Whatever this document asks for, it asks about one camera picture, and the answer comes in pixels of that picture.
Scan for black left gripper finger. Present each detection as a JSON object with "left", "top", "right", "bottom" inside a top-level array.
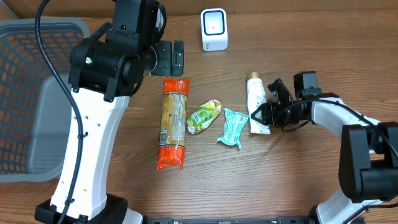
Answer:
[
  {"left": 174, "top": 40, "right": 184, "bottom": 59},
  {"left": 172, "top": 58, "right": 184, "bottom": 77}
]

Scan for white tube with gold cap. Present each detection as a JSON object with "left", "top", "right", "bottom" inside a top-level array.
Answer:
[{"left": 247, "top": 72, "right": 271, "bottom": 134}]

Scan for teal snack packet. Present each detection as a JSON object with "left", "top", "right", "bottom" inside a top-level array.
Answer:
[{"left": 217, "top": 108, "right": 249, "bottom": 149}]

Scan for green yellow snack packet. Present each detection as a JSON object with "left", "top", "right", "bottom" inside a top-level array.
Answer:
[{"left": 187, "top": 100, "right": 222, "bottom": 134}]

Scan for orange noodle packet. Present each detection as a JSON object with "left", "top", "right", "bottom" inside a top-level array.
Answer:
[{"left": 157, "top": 79, "right": 189, "bottom": 170}]

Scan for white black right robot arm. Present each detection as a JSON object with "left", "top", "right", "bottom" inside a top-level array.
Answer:
[{"left": 248, "top": 72, "right": 397, "bottom": 224}]

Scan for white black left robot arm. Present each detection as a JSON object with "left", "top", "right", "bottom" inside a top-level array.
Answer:
[{"left": 35, "top": 0, "right": 184, "bottom": 224}]

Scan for white barcode scanner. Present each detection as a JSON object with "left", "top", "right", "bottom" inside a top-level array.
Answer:
[{"left": 200, "top": 8, "right": 228, "bottom": 52}]

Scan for dark grey plastic basket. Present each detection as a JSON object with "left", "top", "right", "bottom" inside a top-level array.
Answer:
[{"left": 1, "top": 19, "right": 72, "bottom": 183}]

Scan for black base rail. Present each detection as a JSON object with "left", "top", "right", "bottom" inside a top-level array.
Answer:
[{"left": 143, "top": 216, "right": 316, "bottom": 224}]

